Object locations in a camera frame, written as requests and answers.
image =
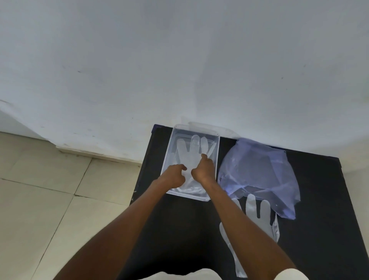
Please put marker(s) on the person's right hand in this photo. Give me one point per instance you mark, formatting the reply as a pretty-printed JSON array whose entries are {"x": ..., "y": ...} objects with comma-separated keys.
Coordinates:
[{"x": 205, "y": 173}]

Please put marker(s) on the person's left hand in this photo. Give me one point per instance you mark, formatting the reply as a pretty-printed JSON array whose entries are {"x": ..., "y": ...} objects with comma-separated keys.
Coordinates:
[{"x": 172, "y": 176}]

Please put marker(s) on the person's left fingers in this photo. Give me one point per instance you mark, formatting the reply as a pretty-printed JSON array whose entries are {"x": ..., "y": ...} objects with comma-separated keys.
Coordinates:
[{"x": 180, "y": 167}]

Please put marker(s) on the clear plastic glove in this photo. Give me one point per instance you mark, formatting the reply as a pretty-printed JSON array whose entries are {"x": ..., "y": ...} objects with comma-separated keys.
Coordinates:
[
  {"x": 255, "y": 212},
  {"x": 190, "y": 155}
]

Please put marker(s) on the person's right forearm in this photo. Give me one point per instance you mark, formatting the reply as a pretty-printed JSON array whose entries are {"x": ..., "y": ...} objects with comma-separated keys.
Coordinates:
[{"x": 245, "y": 230}]

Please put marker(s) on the person's left forearm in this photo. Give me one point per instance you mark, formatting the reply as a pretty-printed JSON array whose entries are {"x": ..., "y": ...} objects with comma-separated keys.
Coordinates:
[{"x": 121, "y": 230}]

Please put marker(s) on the clear plastic tray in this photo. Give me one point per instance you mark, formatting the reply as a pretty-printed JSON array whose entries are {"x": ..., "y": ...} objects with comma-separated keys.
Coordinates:
[{"x": 173, "y": 150}]

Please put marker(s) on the translucent bluish plastic bag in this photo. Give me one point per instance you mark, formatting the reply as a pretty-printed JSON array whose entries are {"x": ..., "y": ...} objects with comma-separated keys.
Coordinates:
[{"x": 256, "y": 173}]

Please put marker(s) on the person's white shirt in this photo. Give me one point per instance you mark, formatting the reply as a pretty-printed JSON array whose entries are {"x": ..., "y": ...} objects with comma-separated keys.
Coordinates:
[{"x": 184, "y": 275}]

